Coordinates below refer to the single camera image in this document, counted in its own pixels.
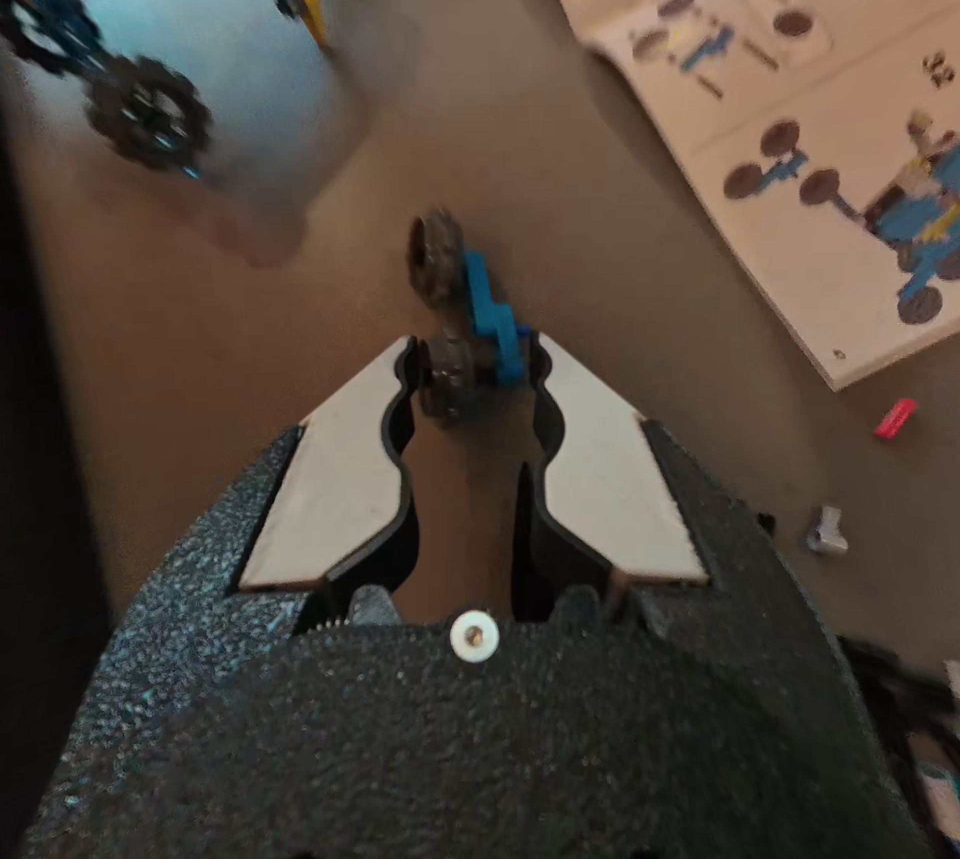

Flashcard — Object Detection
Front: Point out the pile of small building pieces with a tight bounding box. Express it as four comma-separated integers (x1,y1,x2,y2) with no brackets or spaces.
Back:
836,634,960,859

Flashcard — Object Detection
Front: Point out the small red pin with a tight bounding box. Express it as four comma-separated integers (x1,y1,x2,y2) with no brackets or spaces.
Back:
873,397,918,440

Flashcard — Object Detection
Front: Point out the open instruction booklet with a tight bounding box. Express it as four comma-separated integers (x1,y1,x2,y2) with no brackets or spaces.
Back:
480,0,960,393

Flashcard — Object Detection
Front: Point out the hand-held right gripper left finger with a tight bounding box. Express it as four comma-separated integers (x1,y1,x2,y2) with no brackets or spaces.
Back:
238,334,420,592

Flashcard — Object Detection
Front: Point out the small white grey connector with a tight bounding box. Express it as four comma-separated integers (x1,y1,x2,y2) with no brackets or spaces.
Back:
806,505,850,558

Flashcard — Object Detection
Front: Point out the blue beam with grey wheel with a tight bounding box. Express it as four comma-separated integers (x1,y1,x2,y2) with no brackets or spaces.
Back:
82,52,219,184
407,206,535,429

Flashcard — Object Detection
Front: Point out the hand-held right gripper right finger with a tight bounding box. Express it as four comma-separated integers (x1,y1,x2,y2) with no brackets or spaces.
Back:
528,330,712,589

